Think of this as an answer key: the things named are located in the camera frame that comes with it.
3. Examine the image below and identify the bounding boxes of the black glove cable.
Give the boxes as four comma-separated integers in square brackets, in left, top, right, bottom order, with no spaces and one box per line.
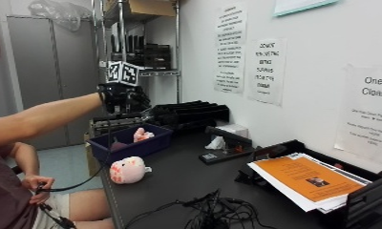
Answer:
[35,92,116,229]

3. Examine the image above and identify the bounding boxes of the the person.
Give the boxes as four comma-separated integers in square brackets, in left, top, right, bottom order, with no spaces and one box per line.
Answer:
[0,53,116,229]

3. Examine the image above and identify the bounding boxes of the white marker cube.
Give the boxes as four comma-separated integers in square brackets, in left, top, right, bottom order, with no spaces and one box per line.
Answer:
[104,60,140,87]

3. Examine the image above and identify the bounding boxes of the small pink plush toy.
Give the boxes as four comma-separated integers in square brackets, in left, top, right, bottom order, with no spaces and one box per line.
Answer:
[132,127,155,143]

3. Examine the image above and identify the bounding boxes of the dark blue plastic bin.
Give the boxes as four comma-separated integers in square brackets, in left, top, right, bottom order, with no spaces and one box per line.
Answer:
[87,123,175,166]

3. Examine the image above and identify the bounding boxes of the stack of black trays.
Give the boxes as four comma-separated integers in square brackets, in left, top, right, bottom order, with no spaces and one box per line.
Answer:
[150,99,231,132]

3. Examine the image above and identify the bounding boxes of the dark purple round object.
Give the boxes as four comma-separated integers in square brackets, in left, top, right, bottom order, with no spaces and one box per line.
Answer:
[110,136,130,153]

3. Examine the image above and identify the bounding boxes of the black boxes on shelf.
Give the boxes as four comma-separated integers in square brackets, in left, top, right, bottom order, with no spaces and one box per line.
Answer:
[110,33,174,72]

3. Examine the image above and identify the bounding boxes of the grey metal cabinet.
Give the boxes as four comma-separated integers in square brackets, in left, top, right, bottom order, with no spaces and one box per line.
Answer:
[6,14,103,151]

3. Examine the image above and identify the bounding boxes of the pink axolotl plush toy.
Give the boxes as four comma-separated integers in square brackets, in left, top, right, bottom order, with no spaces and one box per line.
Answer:
[108,156,152,185]

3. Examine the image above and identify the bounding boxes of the white tissue box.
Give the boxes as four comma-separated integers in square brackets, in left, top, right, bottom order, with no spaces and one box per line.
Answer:
[204,123,250,151]

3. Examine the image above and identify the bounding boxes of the black stapler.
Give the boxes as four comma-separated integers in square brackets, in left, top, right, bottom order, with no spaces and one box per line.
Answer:
[198,125,258,166]

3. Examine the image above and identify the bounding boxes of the cardboard box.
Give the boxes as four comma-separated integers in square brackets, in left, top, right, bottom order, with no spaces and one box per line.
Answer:
[103,0,178,18]

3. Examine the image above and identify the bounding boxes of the clear plastic bag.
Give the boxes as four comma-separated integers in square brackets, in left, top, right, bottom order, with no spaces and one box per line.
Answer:
[27,0,94,32]

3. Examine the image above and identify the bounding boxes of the stack of papers orange top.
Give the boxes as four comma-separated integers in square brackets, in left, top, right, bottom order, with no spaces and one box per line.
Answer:
[247,152,372,214]

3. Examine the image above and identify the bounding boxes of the black paper tray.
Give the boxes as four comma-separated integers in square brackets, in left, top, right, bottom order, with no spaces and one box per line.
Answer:
[234,138,382,229]

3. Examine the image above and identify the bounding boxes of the metal wire shelving rack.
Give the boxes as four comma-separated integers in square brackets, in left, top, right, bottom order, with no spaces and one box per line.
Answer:
[91,0,182,135]

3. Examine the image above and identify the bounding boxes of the long printed wall notice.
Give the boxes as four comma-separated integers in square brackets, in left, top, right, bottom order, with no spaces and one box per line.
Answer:
[212,2,248,94]

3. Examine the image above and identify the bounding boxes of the short printed wall notice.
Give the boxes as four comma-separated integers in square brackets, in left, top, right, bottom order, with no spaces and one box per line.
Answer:
[247,37,287,107]

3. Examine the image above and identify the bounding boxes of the tangle of black cables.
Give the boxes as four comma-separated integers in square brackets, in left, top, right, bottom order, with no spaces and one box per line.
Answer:
[123,188,282,229]

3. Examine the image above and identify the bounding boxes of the teal framed wall board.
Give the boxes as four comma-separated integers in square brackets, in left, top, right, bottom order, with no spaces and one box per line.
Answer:
[272,0,340,17]

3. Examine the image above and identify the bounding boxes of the large laminated wall notice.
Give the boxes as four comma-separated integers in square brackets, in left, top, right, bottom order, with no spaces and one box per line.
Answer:
[334,64,382,169]

